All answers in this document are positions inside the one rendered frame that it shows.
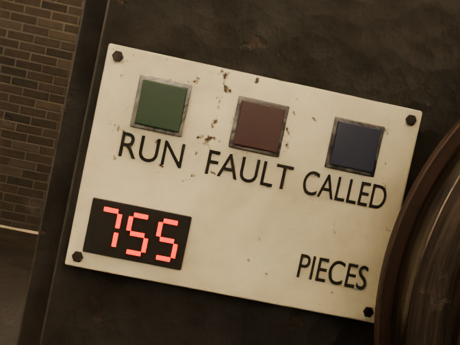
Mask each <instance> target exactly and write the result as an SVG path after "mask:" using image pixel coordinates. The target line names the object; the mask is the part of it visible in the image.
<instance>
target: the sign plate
mask: <svg viewBox="0 0 460 345"><path fill-rule="evenodd" d="M143 79H148V80H152V81H158V82H162V83H165V84H171V85H174V86H181V87H184V88H187V89H188V91H187V95H186V102H185V105H184V109H183V115H182V119H181V125H180V129H179V132H178V133H177V132H173V131H167V130H163V129H158V128H154V127H147V126H144V125H138V124H135V123H134V121H135V117H136V111H137V107H138V101H139V97H140V91H141V87H142V81H143ZM243 100H245V101H250V102H254V103H260V104H264V105H269V106H273V107H279V108H283V109H285V116H284V120H283V126H282V130H281V135H280V139H279V145H278V149H277V152H276V153H272V152H269V151H263V150H259V149H253V148H249V147H245V146H240V145H236V144H233V139H234V135H235V130H236V126H237V122H238V116H239V113H240V106H241V103H242V101H243ZM421 117H422V112H421V111H419V110H413V109H409V108H405V107H400V106H397V105H390V104H387V103H382V102H378V101H372V100H368V99H362V98H359V97H353V96H350V95H346V94H340V93H337V92H331V91H328V90H322V89H318V88H312V87H309V86H303V85H300V84H293V83H290V82H286V81H281V80H278V79H271V78H268V77H262V76H259V75H253V74H249V73H243V72H240V71H234V70H231V69H227V68H221V67H217V66H212V65H209V64H203V63H199V62H193V61H189V60H184V59H180V58H177V57H171V56H167V55H162V54H158V53H152V52H149V51H143V50H139V49H134V48H130V47H124V46H120V45H117V44H109V45H108V49H107V55H106V59H105V66H104V69H103V76H102V80H101V86H100V90H99V96H98V100H97V106H96V110H95V114H94V120H93V124H92V131H91V134H90V141H89V145H88V151H87V155H86V161H85V165H84V171H83V175H82V179H81V185H80V189H79V196H78V199H77V206H76V210H75V216H74V220H73V226H72V230H71V236H70V240H69V244H68V250H67V254H66V261H65V264H66V265H69V266H75V267H79V268H86V269H90V270H97V271H101V272H108V273H112V274H118V275H122V276H126V277H133V278H137V279H144V280H148V281H154V282H158V283H165V284H169V285H176V286H180V287H184V288H191V289H195V290H202V291H206V292H212V293H217V294H223V295H227V296H234V297H238V298H245V299H249V300H253V301H259V302H263V303H270V304H274V305H281V306H285V307H292V308H296V309H302V310H307V311H313V312H317V313H322V314H328V315H332V316H339V317H343V318H350V319H353V320H360V321H364V322H371V323H374V313H375V305H376V294H377V289H378V284H379V277H380V273H381V267H382V264H383V259H384V256H385V252H386V248H387V245H388V242H389V238H390V236H391V233H392V230H393V228H394V224H395V222H396V219H397V217H398V214H399V212H400V209H401V206H402V203H403V197H404V193H405V188H406V184H407V179H408V176H409V170H410V166H411V161H412V157H413V152H414V148H415V145H416V139H417V135H418V130H419V126H420V121H421ZM338 121H343V122H347V123H352V124H356V125H362V126H366V127H371V128H375V129H380V130H381V135H380V138H379V145H378V148H377V152H376V157H375V161H374V166H373V170H372V172H371V173H370V172H364V171H360V170H354V169H350V168H345V167H341V166H334V165H331V164H329V161H330V157H331V152H332V148H333V142H334V139H335V133H336V129H337V124H338ZM104 207H110V208H114V209H118V213H117V214H115V213H111V212H105V211H104ZM134 213H139V214H145V215H149V217H148V220H146V219H142V218H136V217H133V216H134ZM118 214H122V219H121V223H120V228H119V229H117V228H115V226H116V220H117V216H118ZM129 216H132V217H133V222H132V226H131V231H135V232H138V233H144V238H146V239H148V243H147V247H146V252H145V253H143V252H141V250H142V244H143V240H144V238H140V237H136V236H132V235H130V232H131V231H128V230H126V229H127V223H128V220H129ZM164 219H169V220H176V221H178V224H177V225H171V224H167V223H164ZM159 222H162V223H163V226H162V232H161V236H160V237H163V238H170V239H174V244H178V246H177V252H176V255H175V258H171V253H172V249H173V244H171V243H167V242H160V240H159V239H160V237H159V236H156V233H157V227H158V223H159ZM114 232H115V233H118V239H117V243H116V247H114V246H112V240H113V236H114ZM127 249H129V250H133V251H139V252H141V254H140V256H137V255H130V254H126V252H127ZM156 255H161V256H164V257H170V262H169V261H162V260H158V259H156Z"/></svg>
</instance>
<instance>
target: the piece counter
mask: <svg viewBox="0 0 460 345"><path fill-rule="evenodd" d="M104 211H105V212H111V213H115V214H117V213H118V209H114V208H110V207H104ZM133 217H136V218H142V219H146V220H148V217H149V215H145V214H139V213H134V216H133ZM133 217H132V216H129V220H128V223H127V229H126V230H128V231H131V226H132V222H133ZM121 219H122V214H118V216H117V220H116V226H115V228H117V229H119V228H120V223H121ZM164 223H167V224H171V225H177V224H178V221H176V220H169V219H164ZM162 226H163V223H162V222H159V223H158V227H157V233H156V236H159V237H160V236H161V232H162ZM130 235H132V236H136V237H140V238H144V233H138V232H135V231H131V232H130ZM117 239H118V233H115V232H114V236H113V240H112V246H114V247H116V243H117ZM159 240H160V242H167V243H171V244H173V247H172V253H171V258H175V255H176V252H177V246H178V244H174V239H170V238H163V237H160V239H159ZM147 243H148V239H146V238H144V240H143V244H142V250H141V252H143V253H145V252H146V247H147ZM141 252H139V251H133V250H129V249H127V252H126V254H130V255H137V256H140V254H141ZM156 259H158V260H162V261H169V262H170V257H164V256H161V255H156Z"/></svg>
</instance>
